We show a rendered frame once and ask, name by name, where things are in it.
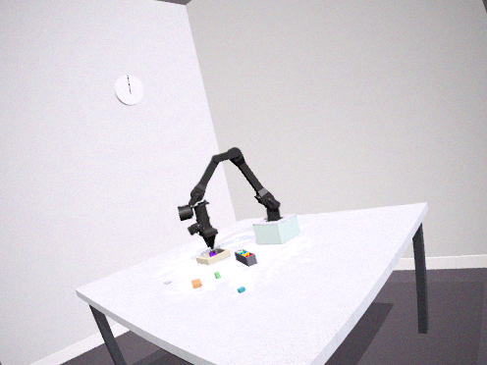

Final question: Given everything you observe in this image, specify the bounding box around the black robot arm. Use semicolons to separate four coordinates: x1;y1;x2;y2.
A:
178;147;282;235

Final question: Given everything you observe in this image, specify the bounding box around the beige square tray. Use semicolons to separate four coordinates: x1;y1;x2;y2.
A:
195;248;231;266

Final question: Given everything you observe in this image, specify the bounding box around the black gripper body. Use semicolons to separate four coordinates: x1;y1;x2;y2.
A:
196;215;218;237

